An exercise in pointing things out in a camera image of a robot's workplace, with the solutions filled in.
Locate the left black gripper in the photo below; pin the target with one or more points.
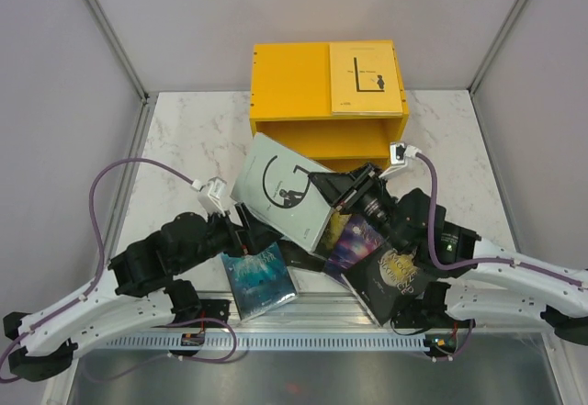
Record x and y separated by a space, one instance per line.
254 235

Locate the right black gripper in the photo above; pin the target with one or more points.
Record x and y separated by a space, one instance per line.
333 185

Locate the teal Jules Verne book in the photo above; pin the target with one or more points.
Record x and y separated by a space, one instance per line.
259 283

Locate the grey G book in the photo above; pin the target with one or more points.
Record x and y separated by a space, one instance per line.
274 185

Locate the yellow L book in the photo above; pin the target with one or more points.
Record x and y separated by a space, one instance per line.
364 78

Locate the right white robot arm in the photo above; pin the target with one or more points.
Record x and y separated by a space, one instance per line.
415 222

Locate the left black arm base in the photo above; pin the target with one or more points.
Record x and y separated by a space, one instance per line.
209 311

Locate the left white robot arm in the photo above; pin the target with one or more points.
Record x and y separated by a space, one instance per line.
138 289

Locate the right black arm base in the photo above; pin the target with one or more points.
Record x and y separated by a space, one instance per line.
425 311

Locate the green forest cover book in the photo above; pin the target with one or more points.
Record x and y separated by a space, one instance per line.
332 233

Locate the dark Wuthering Heights book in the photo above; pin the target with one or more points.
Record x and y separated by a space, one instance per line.
296 257

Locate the purple Robinson Crusoe book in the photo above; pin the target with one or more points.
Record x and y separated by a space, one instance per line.
356 242

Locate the yellow wooden shelf box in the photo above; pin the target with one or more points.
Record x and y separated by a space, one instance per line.
291 103

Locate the black Moon and Sixpence book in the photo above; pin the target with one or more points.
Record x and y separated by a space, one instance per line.
385 282

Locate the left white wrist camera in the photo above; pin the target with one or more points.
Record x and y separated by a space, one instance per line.
211 195

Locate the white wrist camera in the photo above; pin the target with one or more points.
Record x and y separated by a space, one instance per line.
400 154
211 195

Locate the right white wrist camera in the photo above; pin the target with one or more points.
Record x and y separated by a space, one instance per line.
400 154

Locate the aluminium front rail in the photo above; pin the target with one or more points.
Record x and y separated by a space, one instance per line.
311 310

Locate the slotted white cable duct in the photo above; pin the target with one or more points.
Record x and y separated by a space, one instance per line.
270 341

